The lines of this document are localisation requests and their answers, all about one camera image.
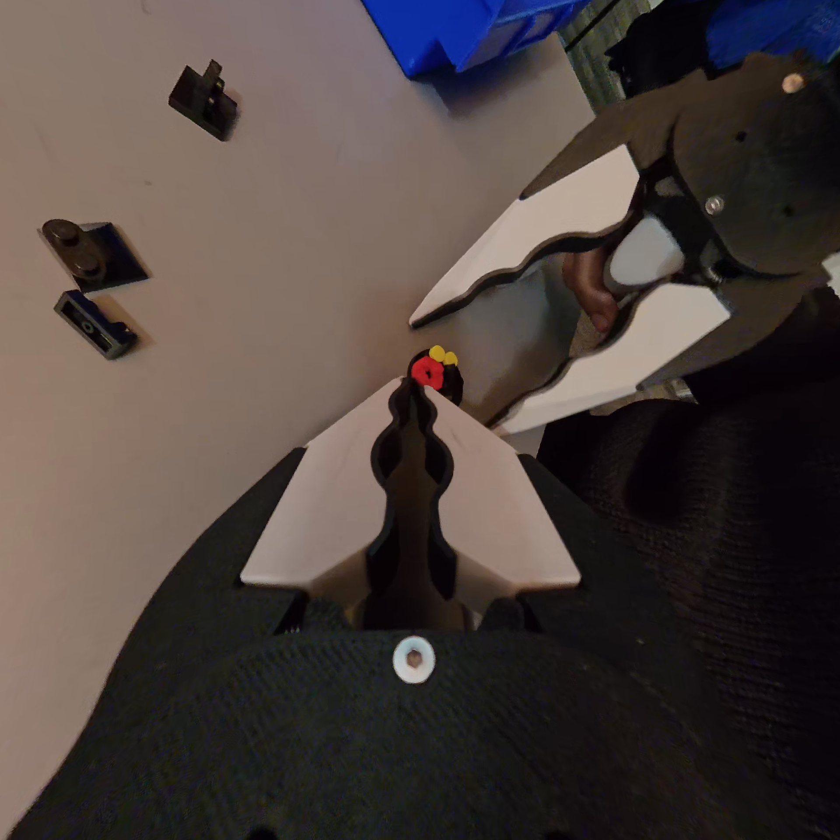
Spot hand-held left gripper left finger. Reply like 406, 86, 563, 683
238, 376, 414, 611

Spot person's black knit sweater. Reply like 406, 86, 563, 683
537, 285, 840, 840

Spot black lego bracket piece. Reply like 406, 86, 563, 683
167, 59, 239, 142

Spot black lego slope with plate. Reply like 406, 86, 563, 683
39, 218, 151, 294

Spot person's right hand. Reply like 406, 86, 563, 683
561, 249, 621, 332

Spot round black lego assembly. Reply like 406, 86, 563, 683
408, 344, 466, 404

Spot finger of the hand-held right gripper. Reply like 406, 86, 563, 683
408, 144, 645, 330
486, 282, 732, 437

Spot blue storage bin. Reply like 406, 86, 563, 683
709, 0, 840, 60
360, 0, 595, 81

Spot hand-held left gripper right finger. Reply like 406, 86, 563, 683
420, 384, 583, 616

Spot small black lego plate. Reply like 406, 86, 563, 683
54, 290, 140, 361

